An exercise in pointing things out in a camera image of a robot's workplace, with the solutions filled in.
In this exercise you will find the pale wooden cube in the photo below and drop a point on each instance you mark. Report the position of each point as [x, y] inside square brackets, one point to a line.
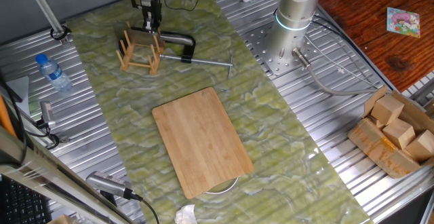
[420, 146]
[386, 110]
[399, 134]

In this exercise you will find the black C-clamp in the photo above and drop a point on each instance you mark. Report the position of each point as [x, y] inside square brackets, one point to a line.
[191, 49]

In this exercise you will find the bamboo cutting board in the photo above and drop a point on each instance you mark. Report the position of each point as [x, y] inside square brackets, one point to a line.
[203, 142]

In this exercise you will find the brown cardboard box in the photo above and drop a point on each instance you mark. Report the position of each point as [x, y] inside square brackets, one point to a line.
[379, 149]

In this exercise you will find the orange stick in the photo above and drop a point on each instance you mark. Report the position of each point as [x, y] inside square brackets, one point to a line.
[5, 115]

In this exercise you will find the steel cleaver knife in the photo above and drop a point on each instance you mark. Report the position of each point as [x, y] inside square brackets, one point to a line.
[176, 40]

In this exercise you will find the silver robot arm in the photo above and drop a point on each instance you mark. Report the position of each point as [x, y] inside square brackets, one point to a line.
[295, 13]

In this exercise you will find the grey metal pole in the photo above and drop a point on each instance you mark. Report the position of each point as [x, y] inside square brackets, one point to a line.
[44, 6]

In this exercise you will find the grey handheld tool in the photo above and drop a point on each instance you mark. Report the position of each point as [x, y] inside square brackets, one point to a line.
[105, 183]

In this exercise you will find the green marble pattern mat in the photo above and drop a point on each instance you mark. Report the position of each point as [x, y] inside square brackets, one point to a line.
[271, 132]

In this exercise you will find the crumpled white tissue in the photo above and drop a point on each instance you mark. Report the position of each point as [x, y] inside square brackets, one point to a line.
[186, 214]

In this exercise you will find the grey paper sheet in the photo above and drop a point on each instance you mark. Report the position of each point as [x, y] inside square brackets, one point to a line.
[20, 91]

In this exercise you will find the black keyboard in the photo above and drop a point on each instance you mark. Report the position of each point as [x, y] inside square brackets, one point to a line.
[20, 203]

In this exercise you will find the dark brown wooden table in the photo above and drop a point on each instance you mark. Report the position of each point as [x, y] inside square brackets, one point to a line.
[373, 30]

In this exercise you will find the wooden knife rack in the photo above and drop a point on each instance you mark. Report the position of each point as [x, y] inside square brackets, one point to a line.
[154, 66]

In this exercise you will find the colourful picture card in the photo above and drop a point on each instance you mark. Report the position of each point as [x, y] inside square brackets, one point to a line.
[403, 22]

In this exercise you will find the aluminium robot mounting plate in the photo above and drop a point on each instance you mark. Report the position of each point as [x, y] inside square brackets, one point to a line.
[261, 47]

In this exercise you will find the aluminium frame beam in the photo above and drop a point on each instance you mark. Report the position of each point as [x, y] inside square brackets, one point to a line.
[51, 180]

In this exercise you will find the small camera on bracket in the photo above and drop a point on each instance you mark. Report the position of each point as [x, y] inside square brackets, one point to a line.
[46, 113]

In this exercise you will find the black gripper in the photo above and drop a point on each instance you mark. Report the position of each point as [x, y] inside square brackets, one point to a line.
[151, 3]

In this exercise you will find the clear water bottle blue label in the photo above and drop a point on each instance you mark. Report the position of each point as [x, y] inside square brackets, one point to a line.
[54, 74]

